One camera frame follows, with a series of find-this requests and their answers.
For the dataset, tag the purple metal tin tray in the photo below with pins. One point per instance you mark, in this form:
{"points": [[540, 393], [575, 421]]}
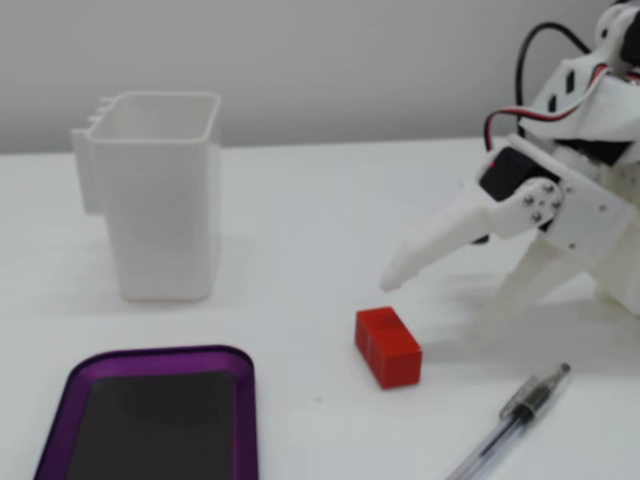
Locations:
{"points": [[247, 400]]}

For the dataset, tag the clear black ballpoint pen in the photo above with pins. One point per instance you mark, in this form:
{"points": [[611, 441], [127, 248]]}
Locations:
{"points": [[525, 405]]}

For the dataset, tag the white plastic open container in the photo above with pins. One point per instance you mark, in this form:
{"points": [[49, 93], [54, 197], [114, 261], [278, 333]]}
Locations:
{"points": [[160, 200]]}

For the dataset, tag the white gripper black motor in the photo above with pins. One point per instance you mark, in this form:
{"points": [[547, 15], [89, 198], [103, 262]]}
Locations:
{"points": [[590, 207]]}

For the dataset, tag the black foam pad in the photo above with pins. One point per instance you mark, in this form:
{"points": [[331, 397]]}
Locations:
{"points": [[160, 425]]}

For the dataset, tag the red studded block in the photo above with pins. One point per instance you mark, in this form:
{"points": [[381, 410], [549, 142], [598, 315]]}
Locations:
{"points": [[387, 345]]}

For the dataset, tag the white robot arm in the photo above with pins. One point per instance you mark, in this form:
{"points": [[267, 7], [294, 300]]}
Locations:
{"points": [[600, 110]]}

